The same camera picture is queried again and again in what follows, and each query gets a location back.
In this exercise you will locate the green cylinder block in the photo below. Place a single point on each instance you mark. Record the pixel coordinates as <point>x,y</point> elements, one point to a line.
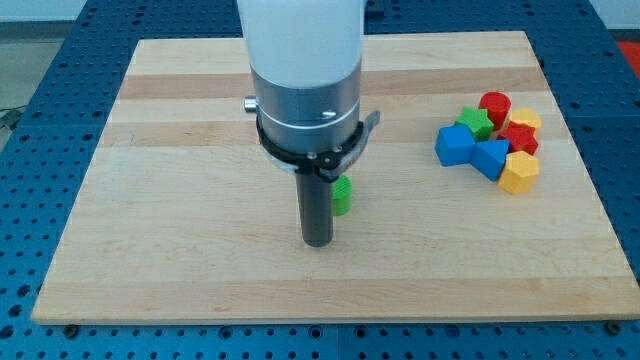
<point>342,190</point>

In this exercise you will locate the blue cube block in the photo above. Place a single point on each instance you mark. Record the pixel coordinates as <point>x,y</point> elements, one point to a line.
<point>454,145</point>

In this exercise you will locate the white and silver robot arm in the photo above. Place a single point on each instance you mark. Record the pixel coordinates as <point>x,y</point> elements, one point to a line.
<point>305,59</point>

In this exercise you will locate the green star block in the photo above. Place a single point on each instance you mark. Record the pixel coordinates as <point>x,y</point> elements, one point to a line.
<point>477,121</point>

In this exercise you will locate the red cylinder block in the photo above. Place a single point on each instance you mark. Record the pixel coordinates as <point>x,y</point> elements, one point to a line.
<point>497,105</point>

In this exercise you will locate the yellow cylinder block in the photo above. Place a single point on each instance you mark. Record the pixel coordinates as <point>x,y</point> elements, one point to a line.
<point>525,117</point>

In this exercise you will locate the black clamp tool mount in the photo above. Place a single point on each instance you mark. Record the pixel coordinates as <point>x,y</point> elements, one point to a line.
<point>327,166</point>

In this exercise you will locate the yellow hexagon block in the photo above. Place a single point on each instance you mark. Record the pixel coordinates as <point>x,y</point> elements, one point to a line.
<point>519,173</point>

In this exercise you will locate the red star block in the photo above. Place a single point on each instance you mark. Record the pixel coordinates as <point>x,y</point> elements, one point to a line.
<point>520,138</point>

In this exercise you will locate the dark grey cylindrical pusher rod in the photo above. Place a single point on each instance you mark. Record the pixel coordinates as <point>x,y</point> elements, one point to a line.
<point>315,200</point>

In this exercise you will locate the blue triangular block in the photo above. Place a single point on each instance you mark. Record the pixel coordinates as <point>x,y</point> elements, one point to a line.
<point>489,157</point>

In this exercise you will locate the light wooden board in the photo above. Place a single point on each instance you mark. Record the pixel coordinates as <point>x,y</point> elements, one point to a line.
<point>182,220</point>

